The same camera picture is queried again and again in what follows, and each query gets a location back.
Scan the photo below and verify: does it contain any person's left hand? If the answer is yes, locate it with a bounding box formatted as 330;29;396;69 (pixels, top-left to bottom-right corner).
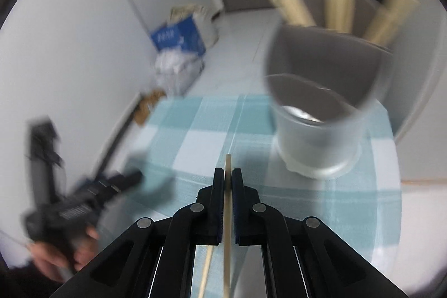
28;226;101;283

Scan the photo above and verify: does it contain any beige cloth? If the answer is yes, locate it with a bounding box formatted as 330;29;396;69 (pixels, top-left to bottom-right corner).
170;4;211;21

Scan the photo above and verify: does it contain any blue cardboard box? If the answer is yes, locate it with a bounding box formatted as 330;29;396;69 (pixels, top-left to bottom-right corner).
150;15;207;56

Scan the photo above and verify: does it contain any grey plastic parcel bag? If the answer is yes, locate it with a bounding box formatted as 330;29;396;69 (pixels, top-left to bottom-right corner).
154;72;202;97
154;50;205;77

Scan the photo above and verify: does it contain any teal checked tablecloth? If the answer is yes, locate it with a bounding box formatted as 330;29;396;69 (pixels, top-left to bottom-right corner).
122;94;401;298

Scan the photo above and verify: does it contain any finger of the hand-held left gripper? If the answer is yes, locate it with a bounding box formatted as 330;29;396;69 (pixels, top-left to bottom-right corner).
103;170;144;201

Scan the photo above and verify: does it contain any brown shoe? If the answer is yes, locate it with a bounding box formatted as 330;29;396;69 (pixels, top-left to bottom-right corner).
134;90;167;126

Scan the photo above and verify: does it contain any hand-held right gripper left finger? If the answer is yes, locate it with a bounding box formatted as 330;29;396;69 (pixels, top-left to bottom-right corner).
49;168;226;298

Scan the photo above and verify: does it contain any white plastic utensil holder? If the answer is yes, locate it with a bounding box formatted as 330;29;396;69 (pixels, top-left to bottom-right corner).
263;0;396;180

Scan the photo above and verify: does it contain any white bag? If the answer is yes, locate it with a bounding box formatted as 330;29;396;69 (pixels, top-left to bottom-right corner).
196;9;221;47

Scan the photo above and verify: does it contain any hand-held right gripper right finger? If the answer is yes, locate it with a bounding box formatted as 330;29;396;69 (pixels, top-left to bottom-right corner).
231;168;409;298

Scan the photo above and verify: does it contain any white wardrobe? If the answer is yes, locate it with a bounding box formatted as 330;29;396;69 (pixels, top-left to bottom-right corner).
394;0;447;180

